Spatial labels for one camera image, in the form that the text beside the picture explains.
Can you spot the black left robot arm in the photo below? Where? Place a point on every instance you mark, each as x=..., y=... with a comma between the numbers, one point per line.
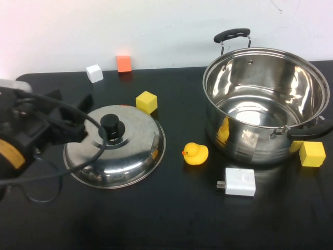
x=10, y=156

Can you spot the steel pot lid black knob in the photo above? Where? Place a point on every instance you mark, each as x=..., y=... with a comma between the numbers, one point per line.
x=135, y=145

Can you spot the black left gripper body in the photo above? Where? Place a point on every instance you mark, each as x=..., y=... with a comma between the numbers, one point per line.
x=33, y=125

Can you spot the white plug charger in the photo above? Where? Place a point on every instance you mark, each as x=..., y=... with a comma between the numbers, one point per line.
x=239, y=182

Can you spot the white foam cube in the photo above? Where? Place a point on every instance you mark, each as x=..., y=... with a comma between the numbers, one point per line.
x=94, y=73

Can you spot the yellow foam cube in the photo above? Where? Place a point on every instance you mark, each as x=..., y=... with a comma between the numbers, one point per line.
x=147, y=102
x=312, y=155

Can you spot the orange foam cube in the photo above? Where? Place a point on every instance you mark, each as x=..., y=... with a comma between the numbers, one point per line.
x=123, y=63

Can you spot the yellow rubber duck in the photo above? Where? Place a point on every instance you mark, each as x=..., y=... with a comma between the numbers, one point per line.
x=196, y=155

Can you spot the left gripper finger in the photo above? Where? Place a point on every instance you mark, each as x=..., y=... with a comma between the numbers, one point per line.
x=83, y=106
x=54, y=99

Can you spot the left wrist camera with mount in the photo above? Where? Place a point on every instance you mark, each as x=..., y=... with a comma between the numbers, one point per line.
x=15, y=84

